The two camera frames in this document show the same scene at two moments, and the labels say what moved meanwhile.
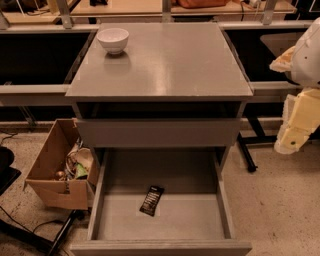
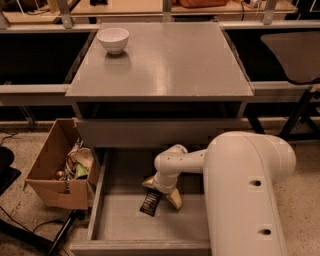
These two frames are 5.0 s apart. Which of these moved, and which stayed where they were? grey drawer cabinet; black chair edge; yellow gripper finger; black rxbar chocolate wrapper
Moved: yellow gripper finger
Stayed: grey drawer cabinet; black chair edge; black rxbar chocolate wrapper
